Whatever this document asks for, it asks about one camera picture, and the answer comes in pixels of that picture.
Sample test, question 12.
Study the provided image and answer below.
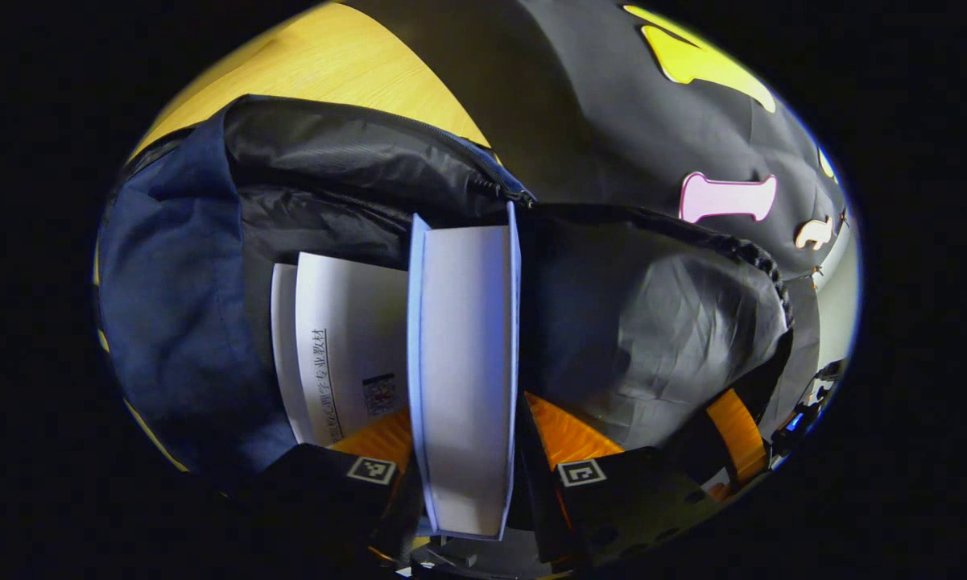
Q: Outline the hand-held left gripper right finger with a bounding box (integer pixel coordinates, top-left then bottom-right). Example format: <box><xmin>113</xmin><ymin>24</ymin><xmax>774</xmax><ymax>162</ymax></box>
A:
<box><xmin>522</xmin><ymin>391</ymin><xmax>734</xmax><ymax>566</ymax></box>

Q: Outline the navy blue schoolbag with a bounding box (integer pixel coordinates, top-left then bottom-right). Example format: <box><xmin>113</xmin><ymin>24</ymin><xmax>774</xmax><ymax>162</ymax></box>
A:
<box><xmin>97</xmin><ymin>93</ymin><xmax>798</xmax><ymax>486</ymax></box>

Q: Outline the white book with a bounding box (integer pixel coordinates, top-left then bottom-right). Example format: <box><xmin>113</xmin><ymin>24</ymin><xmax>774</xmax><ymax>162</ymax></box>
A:
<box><xmin>270</xmin><ymin>251</ymin><xmax>412</xmax><ymax>449</ymax></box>
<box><xmin>407</xmin><ymin>201</ymin><xmax>523</xmax><ymax>542</ymax></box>

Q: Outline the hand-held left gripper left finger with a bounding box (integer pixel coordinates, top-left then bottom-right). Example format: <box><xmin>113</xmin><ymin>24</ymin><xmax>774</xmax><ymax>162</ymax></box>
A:
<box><xmin>233</xmin><ymin>406</ymin><xmax>420</xmax><ymax>558</ymax></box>

